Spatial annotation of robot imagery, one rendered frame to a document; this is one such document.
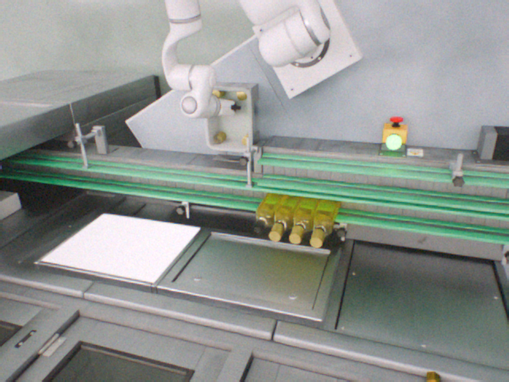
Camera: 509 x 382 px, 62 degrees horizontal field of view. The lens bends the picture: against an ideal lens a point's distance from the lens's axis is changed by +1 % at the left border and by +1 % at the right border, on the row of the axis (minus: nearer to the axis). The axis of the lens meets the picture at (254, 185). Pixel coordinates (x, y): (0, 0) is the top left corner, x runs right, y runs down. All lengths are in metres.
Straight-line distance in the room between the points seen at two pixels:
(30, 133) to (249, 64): 0.84
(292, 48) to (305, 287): 0.63
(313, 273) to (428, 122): 0.59
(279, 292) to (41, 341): 0.61
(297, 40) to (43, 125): 1.10
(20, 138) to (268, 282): 1.04
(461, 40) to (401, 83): 0.19
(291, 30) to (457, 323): 0.83
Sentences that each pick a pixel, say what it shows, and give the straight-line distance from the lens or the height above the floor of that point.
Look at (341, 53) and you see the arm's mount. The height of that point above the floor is 0.81.
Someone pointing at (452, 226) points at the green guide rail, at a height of 0.91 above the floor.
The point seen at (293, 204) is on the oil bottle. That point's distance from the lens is 1.30.
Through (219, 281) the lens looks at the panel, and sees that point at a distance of 1.24.
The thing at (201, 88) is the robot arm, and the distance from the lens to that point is 1.21.
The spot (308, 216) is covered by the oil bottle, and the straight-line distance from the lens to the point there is 1.23.
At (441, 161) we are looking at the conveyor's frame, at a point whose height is 0.87.
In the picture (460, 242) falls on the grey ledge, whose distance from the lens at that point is 1.47.
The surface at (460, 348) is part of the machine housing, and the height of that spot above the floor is 1.27.
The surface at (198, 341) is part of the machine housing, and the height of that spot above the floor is 1.43.
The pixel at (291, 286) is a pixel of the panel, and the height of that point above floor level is 1.21.
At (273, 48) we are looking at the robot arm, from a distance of 1.06.
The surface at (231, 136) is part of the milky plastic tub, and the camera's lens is 1.55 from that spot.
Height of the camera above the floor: 2.13
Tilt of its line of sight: 59 degrees down
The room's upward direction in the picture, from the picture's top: 142 degrees counter-clockwise
